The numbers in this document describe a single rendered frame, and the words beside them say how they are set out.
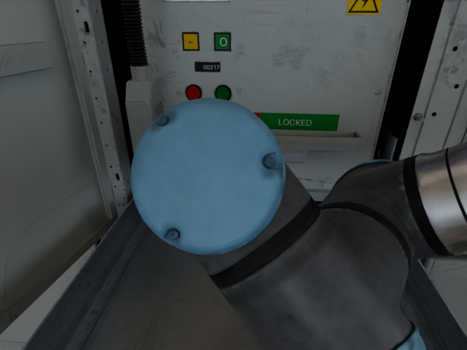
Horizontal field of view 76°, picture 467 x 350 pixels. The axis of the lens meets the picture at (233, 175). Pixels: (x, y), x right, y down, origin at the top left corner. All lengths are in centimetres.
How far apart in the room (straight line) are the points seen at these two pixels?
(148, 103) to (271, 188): 41
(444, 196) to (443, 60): 40
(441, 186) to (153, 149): 21
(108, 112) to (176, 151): 50
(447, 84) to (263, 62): 32
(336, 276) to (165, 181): 11
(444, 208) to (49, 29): 62
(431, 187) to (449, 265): 59
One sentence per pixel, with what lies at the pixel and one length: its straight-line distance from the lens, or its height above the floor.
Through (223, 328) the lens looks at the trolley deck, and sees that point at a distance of 52.
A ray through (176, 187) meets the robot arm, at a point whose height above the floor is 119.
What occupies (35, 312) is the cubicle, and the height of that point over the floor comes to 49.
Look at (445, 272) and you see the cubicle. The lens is 87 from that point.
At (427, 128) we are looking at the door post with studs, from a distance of 67.
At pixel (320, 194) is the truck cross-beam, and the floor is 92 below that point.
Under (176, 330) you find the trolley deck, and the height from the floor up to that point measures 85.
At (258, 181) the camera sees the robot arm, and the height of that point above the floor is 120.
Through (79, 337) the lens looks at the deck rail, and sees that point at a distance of 56.
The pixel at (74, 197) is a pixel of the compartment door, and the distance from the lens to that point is 70.
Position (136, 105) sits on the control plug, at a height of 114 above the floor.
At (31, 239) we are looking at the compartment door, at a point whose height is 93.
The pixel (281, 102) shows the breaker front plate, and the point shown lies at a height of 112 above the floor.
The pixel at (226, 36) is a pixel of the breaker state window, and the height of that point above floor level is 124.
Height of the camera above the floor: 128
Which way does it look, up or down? 28 degrees down
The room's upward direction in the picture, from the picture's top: straight up
